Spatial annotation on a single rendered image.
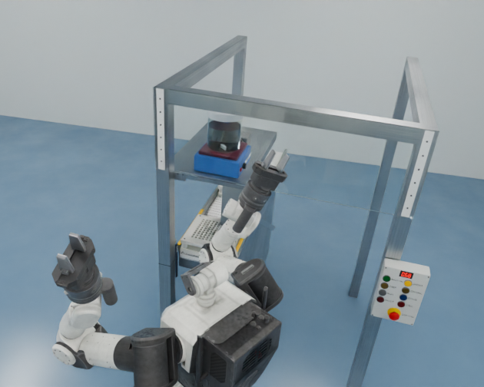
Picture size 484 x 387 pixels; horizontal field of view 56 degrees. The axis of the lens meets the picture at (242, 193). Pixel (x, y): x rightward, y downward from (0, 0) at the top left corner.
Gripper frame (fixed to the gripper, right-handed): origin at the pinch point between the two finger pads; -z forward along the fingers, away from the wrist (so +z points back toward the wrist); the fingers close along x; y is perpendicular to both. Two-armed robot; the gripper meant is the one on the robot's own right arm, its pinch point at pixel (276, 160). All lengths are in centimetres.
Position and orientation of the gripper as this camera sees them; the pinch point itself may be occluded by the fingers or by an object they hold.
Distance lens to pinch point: 145.0
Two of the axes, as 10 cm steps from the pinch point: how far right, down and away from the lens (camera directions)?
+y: -2.6, -6.0, 7.5
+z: -4.6, 7.6, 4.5
